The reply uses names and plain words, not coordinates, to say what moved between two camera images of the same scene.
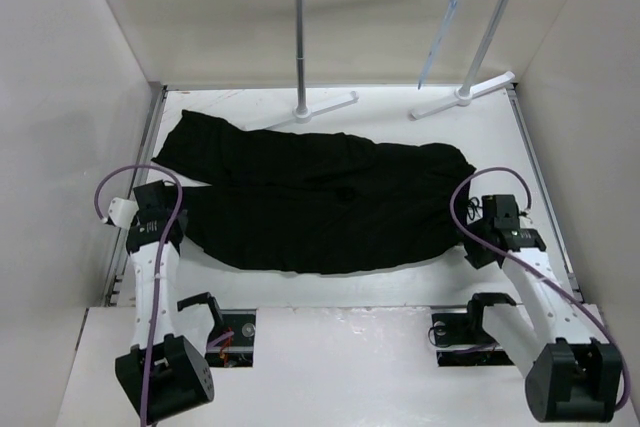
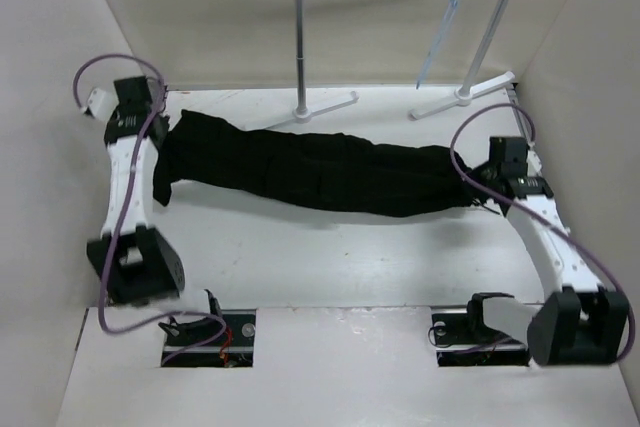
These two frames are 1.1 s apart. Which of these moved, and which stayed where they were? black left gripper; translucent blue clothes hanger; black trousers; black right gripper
Moved: black right gripper; black left gripper; black trousers
Stayed: translucent blue clothes hanger
